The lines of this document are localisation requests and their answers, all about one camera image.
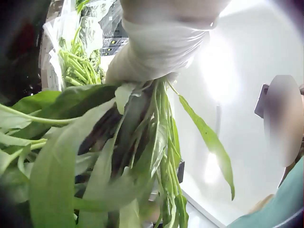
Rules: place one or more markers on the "person's left hand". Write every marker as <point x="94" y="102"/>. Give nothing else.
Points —
<point x="152" y="45"/>

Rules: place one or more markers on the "person's left fingers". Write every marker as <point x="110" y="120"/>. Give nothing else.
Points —
<point x="147" y="59"/>

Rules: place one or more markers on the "bunch of green leafy vegetables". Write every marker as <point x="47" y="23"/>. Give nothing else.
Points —
<point x="114" y="142"/>

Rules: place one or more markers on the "pile of green vegetable stems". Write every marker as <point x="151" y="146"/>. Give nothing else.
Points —
<point x="79" y="66"/>

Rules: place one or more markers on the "clear plastic bag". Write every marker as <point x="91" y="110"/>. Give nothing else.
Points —
<point x="68" y="38"/>

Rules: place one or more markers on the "person's body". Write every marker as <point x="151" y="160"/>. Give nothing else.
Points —
<point x="275" y="201"/>

